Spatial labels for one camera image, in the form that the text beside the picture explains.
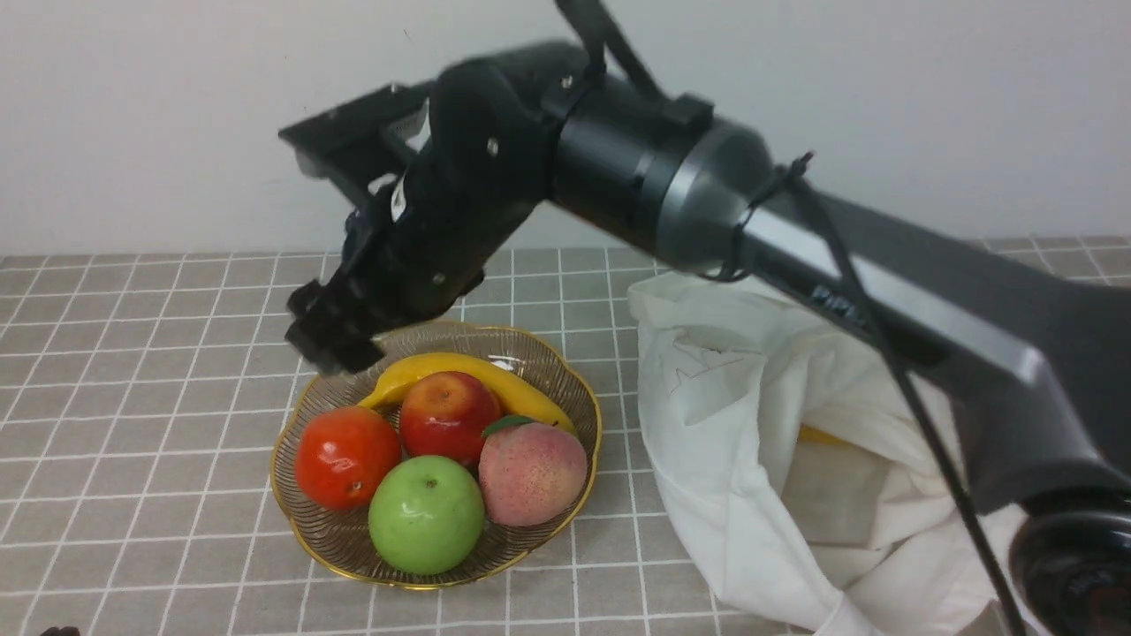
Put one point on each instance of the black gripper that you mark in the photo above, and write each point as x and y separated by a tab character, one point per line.
423	239

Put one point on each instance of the red yellow apple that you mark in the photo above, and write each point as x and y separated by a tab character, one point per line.
445	415

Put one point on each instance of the red tomato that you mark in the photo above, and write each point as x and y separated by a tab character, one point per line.
344	455

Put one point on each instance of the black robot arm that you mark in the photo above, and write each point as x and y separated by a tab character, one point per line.
1037	365

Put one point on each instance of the gold rimmed glass fruit bowl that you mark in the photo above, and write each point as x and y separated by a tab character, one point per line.
340	540

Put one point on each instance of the white cloth tote bag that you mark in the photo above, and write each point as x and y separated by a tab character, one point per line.
856	540

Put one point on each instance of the yellow banana in bag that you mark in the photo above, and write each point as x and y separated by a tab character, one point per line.
807	434

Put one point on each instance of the yellow banana in bowl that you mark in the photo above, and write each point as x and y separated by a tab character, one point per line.
514	394

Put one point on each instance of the pink peach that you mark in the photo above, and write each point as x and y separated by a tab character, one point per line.
529	471

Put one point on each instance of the green apple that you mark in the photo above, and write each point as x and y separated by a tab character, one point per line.
426	516

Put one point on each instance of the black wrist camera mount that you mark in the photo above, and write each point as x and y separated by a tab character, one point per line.
362	140

